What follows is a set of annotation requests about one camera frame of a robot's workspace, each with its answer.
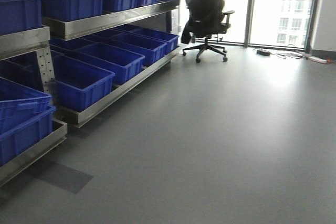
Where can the blue tilted bin near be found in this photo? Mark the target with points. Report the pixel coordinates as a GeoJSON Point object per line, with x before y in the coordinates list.
{"type": "Point", "coordinates": [19, 103]}

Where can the blue crate near upper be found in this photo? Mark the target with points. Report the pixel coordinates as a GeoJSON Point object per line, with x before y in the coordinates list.
{"type": "Point", "coordinates": [20, 15]}

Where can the steel shelf rack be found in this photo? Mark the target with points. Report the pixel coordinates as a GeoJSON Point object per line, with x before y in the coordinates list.
{"type": "Point", "coordinates": [20, 43]}
{"type": "Point", "coordinates": [68, 31]}

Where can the black power adapter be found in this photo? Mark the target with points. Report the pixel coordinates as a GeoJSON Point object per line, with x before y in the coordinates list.
{"type": "Point", "coordinates": [263, 52]}

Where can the white power strip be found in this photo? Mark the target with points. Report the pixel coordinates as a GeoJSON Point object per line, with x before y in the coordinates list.
{"type": "Point", "coordinates": [320, 60]}

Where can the steel shelf rack far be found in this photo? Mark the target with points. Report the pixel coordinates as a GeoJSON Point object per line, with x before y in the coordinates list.
{"type": "Point", "coordinates": [68, 31]}

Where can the steel shelf rack near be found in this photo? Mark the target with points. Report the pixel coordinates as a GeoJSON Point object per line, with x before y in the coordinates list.
{"type": "Point", "coordinates": [20, 43]}

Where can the black office chair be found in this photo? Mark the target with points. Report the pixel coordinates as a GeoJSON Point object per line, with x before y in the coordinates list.
{"type": "Point", "coordinates": [206, 46]}

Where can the window frame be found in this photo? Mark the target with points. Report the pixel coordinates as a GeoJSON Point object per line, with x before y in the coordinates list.
{"type": "Point", "coordinates": [272, 23]}

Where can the blue bin lower front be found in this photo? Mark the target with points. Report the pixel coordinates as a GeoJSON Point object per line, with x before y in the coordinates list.
{"type": "Point", "coordinates": [79, 84]}

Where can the black jacket on chair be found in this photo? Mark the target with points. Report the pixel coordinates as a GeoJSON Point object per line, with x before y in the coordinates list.
{"type": "Point", "coordinates": [205, 19]}

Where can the blue bin near bottom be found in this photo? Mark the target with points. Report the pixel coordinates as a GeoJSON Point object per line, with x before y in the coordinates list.
{"type": "Point", "coordinates": [25, 135]}

